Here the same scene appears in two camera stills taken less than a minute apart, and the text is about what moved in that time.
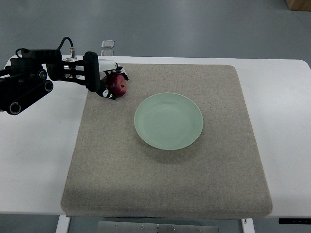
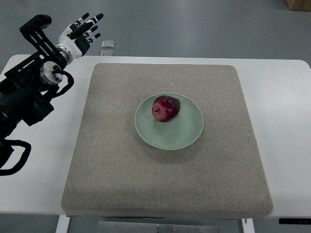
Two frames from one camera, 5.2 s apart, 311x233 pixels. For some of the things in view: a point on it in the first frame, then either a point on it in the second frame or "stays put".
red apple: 116,83 -> 164,108
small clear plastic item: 107,43 stays put
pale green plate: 168,121 stays put
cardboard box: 302,5 stays put
